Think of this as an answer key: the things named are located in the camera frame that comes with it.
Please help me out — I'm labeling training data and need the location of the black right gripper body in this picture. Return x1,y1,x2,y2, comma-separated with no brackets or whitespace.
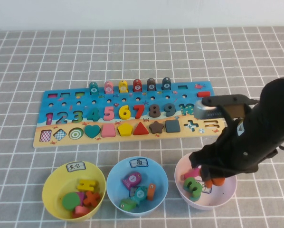
189,73,284,178

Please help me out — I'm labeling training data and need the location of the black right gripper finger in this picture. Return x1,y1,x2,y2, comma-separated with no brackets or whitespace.
199,166,213,183

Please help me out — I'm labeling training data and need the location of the orange wooden number 10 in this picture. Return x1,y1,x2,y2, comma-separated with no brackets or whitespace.
205,177,226,189

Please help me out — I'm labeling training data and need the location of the paper label inside pink bowl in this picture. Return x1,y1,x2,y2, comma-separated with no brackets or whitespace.
197,180,213,193

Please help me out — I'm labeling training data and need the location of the pink plastic bowl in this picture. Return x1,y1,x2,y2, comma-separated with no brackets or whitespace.
174,152,237,210

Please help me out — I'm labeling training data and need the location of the blue plastic bowl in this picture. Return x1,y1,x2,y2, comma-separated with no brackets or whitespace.
106,155,169,216

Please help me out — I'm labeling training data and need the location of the orange fish piece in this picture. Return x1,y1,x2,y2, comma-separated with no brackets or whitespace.
146,182,156,201

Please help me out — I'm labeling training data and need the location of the teal fish piece number 2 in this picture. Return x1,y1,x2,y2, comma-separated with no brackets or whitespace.
129,185,148,205

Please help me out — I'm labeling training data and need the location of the magenta fish piece number 1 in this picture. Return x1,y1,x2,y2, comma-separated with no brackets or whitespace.
122,172,142,190

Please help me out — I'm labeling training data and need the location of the colourful wooden puzzle board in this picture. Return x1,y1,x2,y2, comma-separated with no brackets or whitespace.
32,80,227,148

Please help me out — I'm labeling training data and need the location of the green fish piece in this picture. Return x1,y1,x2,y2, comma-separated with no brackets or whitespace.
119,198,137,211

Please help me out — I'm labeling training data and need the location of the brown fish piece number 8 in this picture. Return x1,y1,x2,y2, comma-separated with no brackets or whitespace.
146,78,157,92

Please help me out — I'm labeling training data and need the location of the red fish piece number 7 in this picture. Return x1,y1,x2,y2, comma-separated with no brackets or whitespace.
133,79,143,93

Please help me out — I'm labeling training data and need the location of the yellow fish piece number 6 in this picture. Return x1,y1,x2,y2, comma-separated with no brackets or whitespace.
118,80,129,94

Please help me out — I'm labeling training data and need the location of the pink fish piece number 5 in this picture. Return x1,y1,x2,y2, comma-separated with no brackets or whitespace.
104,81,114,95

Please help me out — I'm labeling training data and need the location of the coral wooden shape piece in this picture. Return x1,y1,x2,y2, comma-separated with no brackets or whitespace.
72,205,91,219

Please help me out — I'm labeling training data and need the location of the paper label on yellow bowl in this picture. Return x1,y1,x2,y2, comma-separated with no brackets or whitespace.
66,161,87,172

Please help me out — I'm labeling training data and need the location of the teal fish piece number 4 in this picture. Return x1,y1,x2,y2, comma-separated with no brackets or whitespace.
89,81,100,95

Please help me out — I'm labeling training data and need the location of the yellow plastic bowl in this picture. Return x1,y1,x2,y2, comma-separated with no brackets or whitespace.
41,161,107,221

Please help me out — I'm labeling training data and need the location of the magenta wooden number 1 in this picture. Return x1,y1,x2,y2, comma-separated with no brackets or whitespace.
181,167,201,181

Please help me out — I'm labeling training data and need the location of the green wooden number 3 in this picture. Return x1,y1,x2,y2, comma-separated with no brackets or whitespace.
182,177,203,198

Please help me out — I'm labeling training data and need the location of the grey-blue wooden square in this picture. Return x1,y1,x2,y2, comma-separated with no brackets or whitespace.
165,119,181,133

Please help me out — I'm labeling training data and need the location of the paper label on blue rim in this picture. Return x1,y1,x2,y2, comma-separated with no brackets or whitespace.
129,158,149,169

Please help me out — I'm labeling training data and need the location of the brown wooden star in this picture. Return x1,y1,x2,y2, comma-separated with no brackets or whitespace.
149,120,165,134

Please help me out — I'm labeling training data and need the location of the grey-blue wooden number 9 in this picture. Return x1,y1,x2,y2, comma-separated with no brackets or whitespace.
163,103,177,117

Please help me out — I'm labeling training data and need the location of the red wooden triangle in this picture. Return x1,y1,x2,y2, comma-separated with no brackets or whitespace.
133,122,149,136

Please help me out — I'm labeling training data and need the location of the brown wooden number 8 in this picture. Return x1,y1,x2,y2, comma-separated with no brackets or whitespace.
148,104,162,118

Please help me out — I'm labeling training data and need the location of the yellow wooden pentagon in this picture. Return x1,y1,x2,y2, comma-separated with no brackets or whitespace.
117,123,134,137

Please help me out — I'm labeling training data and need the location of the red wooden number 7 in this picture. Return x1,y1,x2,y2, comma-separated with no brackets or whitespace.
132,104,145,119

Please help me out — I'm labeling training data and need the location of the dark blue fish number 9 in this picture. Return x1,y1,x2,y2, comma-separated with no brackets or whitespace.
161,77,172,91

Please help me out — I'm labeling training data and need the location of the yellow wooden number 6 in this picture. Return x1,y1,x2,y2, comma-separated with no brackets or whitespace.
118,105,132,120

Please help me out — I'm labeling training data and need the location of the pink wooden trapezoid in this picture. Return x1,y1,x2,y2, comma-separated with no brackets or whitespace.
101,124,117,138

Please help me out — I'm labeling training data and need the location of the pink wooden number 5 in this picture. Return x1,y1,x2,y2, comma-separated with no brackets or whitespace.
103,106,118,121

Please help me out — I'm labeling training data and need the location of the orange wooden cross sign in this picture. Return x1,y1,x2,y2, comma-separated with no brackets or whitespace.
83,190,101,208

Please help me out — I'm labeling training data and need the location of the yellow wooden equals sign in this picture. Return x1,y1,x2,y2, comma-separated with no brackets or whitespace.
76,179,97,192

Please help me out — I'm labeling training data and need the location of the teal wooden heart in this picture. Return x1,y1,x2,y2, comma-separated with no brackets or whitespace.
84,124,102,139

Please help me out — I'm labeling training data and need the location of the teal wooden number 4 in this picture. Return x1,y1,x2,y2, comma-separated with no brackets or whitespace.
86,107,103,122

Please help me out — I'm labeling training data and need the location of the green wooden circle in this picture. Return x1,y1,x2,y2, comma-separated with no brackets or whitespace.
62,191,81,211

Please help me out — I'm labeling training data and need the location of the grey white-checked tablecloth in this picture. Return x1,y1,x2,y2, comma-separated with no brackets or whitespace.
0,26,284,228

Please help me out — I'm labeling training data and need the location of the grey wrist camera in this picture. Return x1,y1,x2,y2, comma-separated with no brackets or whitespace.
194,94,259,119

